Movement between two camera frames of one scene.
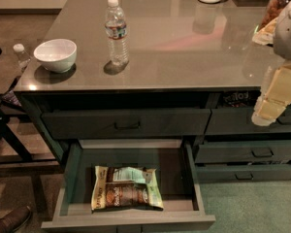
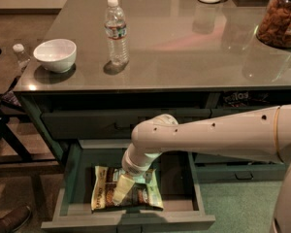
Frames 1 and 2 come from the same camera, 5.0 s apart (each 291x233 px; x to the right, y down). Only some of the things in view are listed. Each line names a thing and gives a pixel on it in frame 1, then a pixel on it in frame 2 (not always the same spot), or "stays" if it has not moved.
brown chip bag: [126, 186] stays
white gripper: [289, 36] → [140, 168]
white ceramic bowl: [58, 55] stays
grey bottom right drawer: [217, 173] stays
